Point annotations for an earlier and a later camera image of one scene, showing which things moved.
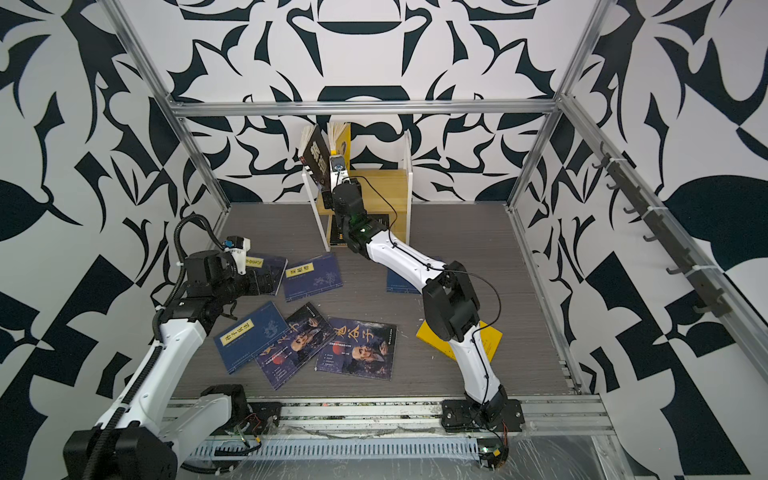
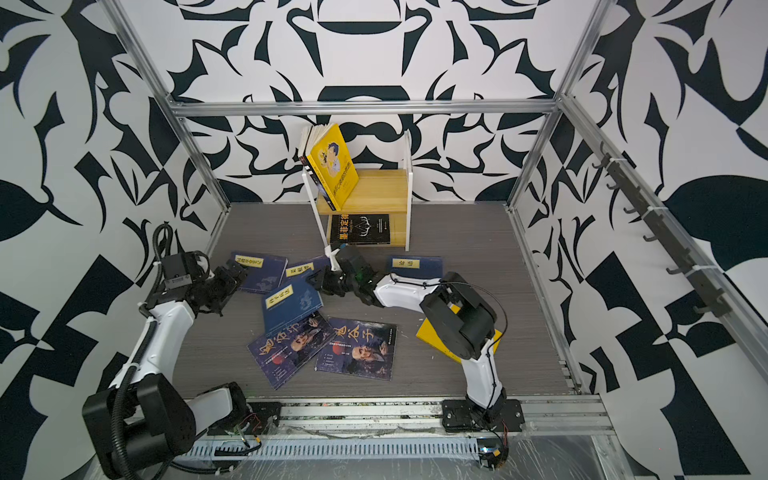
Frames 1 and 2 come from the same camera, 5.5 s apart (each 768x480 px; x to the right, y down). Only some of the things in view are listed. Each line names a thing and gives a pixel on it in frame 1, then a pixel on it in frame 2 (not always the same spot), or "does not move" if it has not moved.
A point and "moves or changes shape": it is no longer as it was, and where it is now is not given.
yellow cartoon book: (490, 336) does not move
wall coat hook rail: (706, 279) does not move
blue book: (312, 275) does not move
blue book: (249, 336) → (290, 302)
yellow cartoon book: (339, 140) moves or changes shape
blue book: (278, 264) does not move
